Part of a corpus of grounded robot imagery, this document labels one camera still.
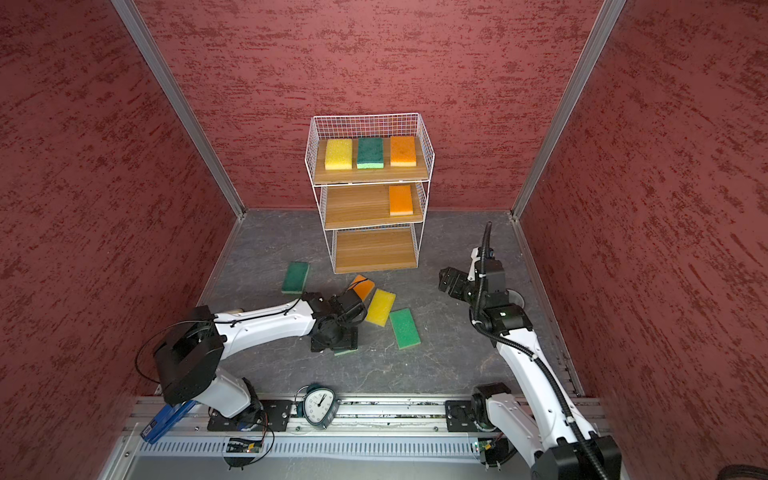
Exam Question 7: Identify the left circuit board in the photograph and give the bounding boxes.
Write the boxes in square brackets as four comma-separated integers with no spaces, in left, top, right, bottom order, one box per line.
[226,438,264,455]

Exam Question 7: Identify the blue stapler tool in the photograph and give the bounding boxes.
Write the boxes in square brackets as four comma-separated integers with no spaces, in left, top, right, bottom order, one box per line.
[140,400,197,445]

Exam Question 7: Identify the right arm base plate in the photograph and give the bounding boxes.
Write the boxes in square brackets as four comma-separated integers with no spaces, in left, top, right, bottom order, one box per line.
[444,400,500,433]

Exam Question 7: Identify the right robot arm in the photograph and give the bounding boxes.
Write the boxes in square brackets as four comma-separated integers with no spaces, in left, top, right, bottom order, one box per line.
[438,259,622,479]

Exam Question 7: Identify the light green sponge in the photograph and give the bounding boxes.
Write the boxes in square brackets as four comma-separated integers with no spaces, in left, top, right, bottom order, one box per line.
[389,308,421,350]

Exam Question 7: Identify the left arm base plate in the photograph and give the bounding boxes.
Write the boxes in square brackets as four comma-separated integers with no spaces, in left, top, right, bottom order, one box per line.
[207,399,293,434]

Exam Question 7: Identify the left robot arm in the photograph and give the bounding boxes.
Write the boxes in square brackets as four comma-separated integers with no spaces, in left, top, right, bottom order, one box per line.
[152,289,366,419]

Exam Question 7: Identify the green analog clock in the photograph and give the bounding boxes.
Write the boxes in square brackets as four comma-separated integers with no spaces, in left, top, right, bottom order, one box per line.
[297,384,340,429]

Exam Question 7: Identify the white wire wooden shelf rack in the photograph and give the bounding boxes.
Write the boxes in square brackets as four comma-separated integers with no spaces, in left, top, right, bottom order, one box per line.
[305,112,435,274]

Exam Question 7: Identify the dark green sponge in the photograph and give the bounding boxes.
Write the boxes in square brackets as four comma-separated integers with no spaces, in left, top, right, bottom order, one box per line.
[334,349,358,357]
[356,137,384,169]
[281,261,310,295]

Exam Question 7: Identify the right black corrugated cable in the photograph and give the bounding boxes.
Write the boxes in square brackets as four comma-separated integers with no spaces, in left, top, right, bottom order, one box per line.
[470,221,610,480]

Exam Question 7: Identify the right circuit board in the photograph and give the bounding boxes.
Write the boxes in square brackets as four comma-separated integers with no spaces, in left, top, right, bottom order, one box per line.
[475,438,510,468]

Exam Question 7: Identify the orange sponge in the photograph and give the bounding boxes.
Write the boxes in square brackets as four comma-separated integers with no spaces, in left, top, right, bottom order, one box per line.
[389,184,414,217]
[349,275,376,302]
[390,136,417,167]

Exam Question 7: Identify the circuit board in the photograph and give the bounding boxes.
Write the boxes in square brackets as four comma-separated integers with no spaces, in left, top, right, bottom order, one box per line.
[475,438,510,468]
[226,438,264,455]

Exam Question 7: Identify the yellow sponge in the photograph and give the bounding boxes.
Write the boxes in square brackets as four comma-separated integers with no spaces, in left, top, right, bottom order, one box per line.
[365,289,396,327]
[324,139,354,171]

